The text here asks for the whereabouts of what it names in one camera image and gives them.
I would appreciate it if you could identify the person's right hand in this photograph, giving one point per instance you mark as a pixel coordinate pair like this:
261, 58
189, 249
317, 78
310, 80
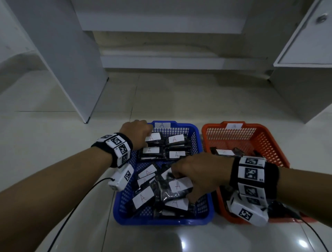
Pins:
205, 171

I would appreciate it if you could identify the person's left hand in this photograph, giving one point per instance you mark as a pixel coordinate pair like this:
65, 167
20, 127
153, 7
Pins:
134, 132

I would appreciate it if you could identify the person's right thumb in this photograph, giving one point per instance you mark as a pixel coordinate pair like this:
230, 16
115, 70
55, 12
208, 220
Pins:
197, 193

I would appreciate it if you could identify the person's left fingers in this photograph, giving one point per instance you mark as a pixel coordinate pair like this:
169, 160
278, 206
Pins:
148, 133

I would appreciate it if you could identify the black packet with white label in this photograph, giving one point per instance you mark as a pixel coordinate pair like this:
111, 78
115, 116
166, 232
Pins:
224, 152
179, 185
155, 137

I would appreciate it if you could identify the person's left forearm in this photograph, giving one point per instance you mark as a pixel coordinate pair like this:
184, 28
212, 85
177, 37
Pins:
57, 187

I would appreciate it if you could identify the person's right forearm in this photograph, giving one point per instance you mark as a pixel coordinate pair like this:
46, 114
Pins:
303, 192

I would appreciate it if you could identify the white paper basket tag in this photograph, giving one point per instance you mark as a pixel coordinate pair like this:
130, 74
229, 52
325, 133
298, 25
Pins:
162, 125
234, 126

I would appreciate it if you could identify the black wristband with marker tags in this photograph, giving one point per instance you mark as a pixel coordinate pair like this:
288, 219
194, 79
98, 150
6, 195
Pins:
118, 146
253, 176

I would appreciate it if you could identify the pile of black labelled packets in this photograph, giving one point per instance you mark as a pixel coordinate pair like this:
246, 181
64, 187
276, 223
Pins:
155, 166

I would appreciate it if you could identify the blue plastic basket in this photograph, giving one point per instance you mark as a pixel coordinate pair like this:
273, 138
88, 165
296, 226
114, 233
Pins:
124, 202

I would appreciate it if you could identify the orange plastic basket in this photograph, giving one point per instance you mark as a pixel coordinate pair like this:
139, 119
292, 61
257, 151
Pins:
262, 142

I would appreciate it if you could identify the white wooden shelf unit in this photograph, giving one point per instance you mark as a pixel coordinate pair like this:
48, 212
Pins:
166, 26

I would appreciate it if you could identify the white cabinet side panel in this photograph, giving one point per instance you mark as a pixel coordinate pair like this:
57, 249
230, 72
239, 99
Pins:
67, 57

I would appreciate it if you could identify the white cabinet with door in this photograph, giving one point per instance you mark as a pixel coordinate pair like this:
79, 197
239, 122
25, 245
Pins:
303, 78

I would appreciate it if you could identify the round metal door knob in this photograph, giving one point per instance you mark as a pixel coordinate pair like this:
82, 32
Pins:
322, 18

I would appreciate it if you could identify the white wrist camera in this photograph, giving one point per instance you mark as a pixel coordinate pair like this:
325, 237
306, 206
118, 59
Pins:
122, 179
246, 213

